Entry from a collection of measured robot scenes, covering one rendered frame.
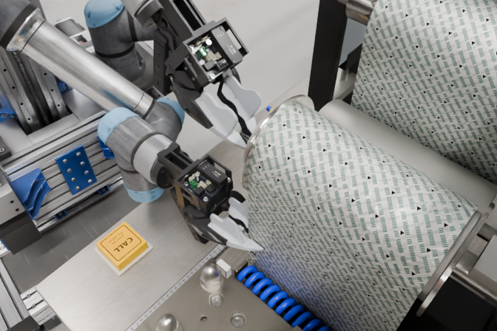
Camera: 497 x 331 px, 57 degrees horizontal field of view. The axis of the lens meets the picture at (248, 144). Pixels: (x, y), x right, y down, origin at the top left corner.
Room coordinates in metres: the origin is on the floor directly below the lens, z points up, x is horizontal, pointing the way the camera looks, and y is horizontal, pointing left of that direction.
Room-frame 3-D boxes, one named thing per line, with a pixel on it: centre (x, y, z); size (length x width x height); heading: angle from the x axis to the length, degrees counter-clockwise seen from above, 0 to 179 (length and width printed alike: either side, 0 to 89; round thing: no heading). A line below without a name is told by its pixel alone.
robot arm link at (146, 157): (0.50, 0.15, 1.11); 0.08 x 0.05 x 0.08; 138
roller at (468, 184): (0.41, -0.21, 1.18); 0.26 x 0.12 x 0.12; 48
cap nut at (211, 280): (0.32, 0.06, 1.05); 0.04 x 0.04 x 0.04
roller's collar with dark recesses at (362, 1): (0.61, -0.19, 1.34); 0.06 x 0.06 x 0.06; 48
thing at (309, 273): (0.28, -0.09, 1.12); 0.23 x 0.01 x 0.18; 48
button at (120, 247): (0.45, 0.24, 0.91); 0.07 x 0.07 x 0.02; 48
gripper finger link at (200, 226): (0.38, 0.06, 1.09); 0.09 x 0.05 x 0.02; 47
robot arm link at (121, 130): (0.55, 0.21, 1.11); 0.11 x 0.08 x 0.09; 48
